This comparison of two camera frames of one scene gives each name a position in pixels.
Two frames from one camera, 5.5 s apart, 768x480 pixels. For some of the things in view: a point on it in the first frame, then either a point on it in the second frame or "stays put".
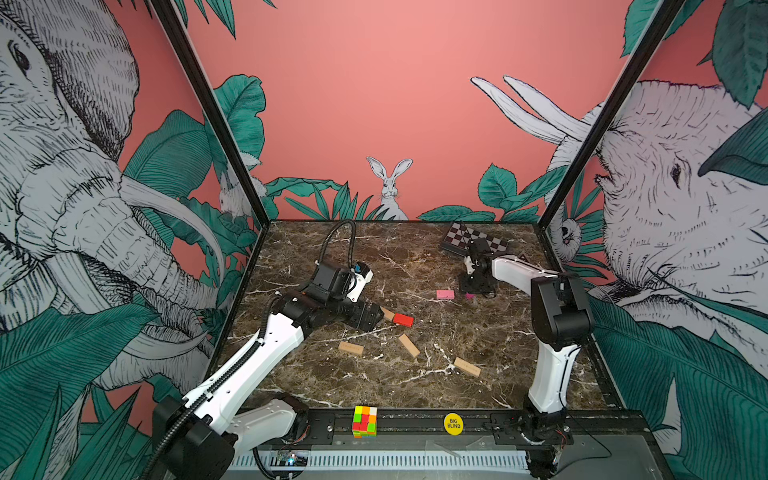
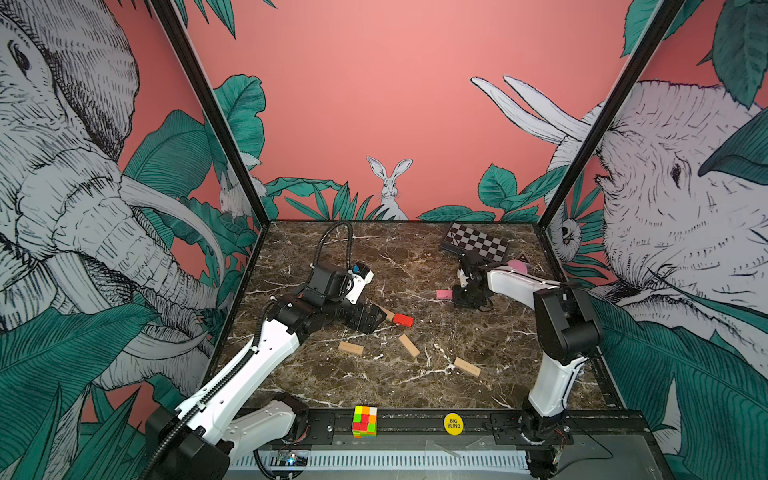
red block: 403,320 stays put
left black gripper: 360,322 stays put
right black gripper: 465,286 → 458,300
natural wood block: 388,316 stays put
